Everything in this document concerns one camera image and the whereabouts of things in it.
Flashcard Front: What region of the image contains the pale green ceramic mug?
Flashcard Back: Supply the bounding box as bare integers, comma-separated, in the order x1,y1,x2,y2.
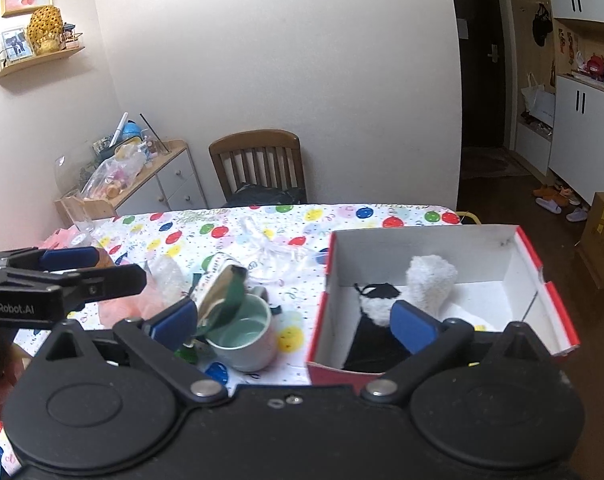
205,286,277,373

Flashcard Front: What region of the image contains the brown wooden chair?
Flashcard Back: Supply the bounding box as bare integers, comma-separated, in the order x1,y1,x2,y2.
209,129,307,206

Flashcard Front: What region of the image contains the white fluffy sock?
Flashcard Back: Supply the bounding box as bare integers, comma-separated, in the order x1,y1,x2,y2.
358,252,459,328

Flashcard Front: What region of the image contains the red white cardboard box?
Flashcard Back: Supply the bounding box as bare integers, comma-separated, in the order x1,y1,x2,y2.
306,224,580,390

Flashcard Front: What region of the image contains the pink mesh bath pouf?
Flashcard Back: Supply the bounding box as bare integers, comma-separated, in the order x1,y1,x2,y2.
98,284,162,328

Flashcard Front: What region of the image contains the yellow ornament figure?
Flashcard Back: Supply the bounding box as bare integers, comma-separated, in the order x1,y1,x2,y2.
25,6,63,55

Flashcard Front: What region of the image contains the green strap printed pouch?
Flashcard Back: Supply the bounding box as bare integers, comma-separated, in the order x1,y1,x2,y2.
190,252,251,354

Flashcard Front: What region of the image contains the clear bubble wrap sheet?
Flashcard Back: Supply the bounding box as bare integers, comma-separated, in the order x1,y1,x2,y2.
144,256,192,310

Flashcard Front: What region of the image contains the clear plastic bag pile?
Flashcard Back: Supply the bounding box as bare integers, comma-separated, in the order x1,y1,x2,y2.
54,138,148,200

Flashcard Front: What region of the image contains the black hanging bag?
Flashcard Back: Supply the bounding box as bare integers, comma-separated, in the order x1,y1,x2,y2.
532,2,553,48

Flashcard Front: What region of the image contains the white drawer sideboard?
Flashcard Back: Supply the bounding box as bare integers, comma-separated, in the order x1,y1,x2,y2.
55,140,209,226

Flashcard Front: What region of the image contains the white wall cabinet unit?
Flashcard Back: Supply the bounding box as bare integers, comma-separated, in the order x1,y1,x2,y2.
511,0,604,203

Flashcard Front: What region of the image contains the black fabric item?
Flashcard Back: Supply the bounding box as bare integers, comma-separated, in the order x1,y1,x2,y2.
343,283,411,374

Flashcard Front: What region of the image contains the polka dot tablecloth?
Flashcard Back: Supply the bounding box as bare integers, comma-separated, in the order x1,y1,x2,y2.
0,202,464,478

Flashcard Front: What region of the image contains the wooden wall shelf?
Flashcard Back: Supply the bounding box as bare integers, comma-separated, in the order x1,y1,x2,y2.
0,32,84,79

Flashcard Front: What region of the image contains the person's left hand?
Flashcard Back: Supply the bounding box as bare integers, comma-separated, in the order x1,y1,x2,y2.
0,344,32,420

